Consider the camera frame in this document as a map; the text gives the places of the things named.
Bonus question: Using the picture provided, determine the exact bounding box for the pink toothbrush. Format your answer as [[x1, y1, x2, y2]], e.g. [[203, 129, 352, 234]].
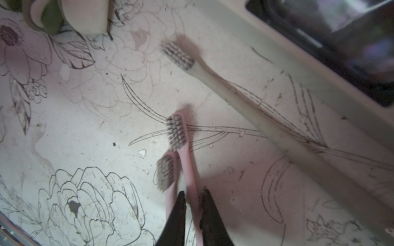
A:
[[166, 111, 204, 246], [156, 151, 178, 220]]

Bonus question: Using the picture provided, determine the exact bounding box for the cream toothbrush holder caddy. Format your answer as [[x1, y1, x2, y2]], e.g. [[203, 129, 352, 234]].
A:
[[193, 1, 394, 150]]

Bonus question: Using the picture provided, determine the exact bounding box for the olive green toothbrush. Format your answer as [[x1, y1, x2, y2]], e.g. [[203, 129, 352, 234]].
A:
[[1, 0, 64, 35]]

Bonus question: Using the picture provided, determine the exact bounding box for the clear left plastic cup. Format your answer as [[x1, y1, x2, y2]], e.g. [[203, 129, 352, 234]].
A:
[[246, 0, 394, 107]]

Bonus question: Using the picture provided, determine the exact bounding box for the beige grey toothbrush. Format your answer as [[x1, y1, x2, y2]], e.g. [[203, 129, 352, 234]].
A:
[[160, 40, 394, 246]]

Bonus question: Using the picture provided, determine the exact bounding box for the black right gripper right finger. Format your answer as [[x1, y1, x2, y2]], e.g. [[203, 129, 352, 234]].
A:
[[200, 188, 234, 246]]

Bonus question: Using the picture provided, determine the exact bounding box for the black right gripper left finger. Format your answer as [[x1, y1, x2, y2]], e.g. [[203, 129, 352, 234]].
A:
[[156, 191, 187, 246]]

